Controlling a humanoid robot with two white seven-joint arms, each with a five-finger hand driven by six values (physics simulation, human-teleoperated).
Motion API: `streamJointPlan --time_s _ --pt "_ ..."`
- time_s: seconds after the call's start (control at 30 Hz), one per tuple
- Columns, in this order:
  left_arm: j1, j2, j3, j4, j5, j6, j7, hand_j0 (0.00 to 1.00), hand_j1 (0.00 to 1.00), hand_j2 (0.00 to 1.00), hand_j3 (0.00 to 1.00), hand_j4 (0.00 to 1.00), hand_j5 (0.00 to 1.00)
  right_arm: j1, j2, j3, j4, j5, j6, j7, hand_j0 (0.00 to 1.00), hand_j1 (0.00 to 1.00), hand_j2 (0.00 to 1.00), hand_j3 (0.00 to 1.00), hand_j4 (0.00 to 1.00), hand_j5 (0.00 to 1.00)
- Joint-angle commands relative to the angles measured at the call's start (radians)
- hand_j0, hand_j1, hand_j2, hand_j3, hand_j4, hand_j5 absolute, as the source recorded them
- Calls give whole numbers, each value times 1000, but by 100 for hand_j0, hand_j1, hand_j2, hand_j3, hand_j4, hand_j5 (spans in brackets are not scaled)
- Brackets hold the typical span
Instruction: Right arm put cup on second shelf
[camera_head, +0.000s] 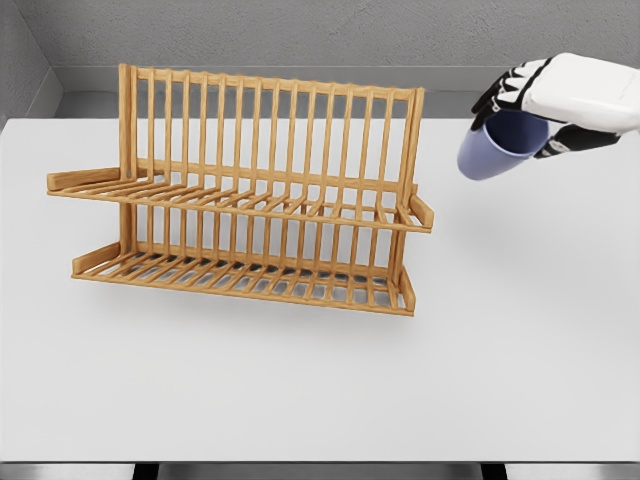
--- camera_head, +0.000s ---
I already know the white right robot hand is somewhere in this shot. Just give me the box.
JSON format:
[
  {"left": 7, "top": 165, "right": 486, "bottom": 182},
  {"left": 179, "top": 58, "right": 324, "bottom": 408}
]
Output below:
[{"left": 470, "top": 52, "right": 640, "bottom": 161}]

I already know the blue cup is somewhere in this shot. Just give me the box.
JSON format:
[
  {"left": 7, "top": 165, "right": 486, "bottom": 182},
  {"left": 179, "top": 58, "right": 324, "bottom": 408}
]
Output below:
[{"left": 456, "top": 109, "right": 551, "bottom": 182}]

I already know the wooden two-tier dish rack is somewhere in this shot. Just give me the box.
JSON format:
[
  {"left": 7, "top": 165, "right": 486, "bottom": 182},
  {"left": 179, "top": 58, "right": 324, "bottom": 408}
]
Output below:
[{"left": 46, "top": 62, "right": 435, "bottom": 318}]

